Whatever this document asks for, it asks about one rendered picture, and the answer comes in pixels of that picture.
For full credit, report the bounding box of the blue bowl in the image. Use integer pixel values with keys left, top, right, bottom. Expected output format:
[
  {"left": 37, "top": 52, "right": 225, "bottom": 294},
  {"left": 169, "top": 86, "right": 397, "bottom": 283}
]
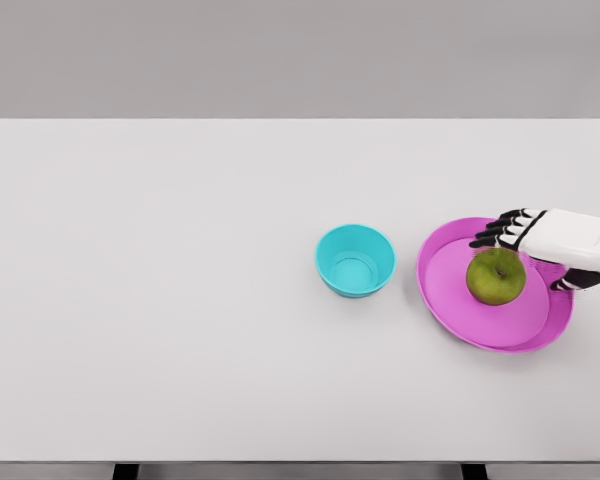
[{"left": 314, "top": 223, "right": 397, "bottom": 300}]

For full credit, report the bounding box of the green apple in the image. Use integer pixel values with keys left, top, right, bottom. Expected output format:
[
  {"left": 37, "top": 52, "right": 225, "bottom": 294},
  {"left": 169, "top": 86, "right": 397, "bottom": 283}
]
[{"left": 466, "top": 248, "right": 527, "bottom": 307}]

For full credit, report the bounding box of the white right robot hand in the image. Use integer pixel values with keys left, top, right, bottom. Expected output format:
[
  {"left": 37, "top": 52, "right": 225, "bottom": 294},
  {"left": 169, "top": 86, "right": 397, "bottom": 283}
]
[{"left": 468, "top": 207, "right": 600, "bottom": 292}]

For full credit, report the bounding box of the pink plate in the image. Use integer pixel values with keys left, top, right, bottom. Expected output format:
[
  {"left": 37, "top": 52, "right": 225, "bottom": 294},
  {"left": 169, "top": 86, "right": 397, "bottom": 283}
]
[{"left": 415, "top": 216, "right": 575, "bottom": 355}]

